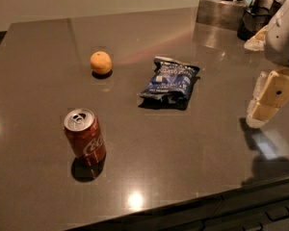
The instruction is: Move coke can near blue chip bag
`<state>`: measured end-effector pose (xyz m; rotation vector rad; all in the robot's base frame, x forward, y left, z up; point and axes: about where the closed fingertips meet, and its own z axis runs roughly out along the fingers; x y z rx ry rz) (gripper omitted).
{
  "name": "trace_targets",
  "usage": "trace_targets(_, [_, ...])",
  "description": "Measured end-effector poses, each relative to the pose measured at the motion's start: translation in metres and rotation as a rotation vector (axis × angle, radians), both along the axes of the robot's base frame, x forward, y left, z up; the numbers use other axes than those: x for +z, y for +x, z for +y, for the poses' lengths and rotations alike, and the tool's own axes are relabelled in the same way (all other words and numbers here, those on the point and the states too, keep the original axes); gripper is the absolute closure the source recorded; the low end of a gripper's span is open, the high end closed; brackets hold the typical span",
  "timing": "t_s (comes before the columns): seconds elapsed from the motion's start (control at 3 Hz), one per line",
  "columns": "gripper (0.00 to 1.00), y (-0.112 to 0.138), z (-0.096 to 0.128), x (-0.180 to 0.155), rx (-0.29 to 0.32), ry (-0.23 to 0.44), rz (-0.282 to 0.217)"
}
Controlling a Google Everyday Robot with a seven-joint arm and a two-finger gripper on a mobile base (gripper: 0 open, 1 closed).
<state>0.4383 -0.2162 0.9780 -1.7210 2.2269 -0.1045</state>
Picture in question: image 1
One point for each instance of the blue chip bag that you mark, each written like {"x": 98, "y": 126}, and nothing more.
{"x": 172, "y": 82}

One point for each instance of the metal snack dispenser base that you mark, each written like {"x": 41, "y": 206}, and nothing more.
{"x": 220, "y": 13}

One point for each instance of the black wire mesh basket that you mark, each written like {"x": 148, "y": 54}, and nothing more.
{"x": 254, "y": 19}

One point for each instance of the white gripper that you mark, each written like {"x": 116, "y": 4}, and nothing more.
{"x": 283, "y": 38}

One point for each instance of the orange fruit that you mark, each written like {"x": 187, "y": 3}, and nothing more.
{"x": 101, "y": 63}

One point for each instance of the red coke can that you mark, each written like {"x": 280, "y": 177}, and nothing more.
{"x": 83, "y": 132}

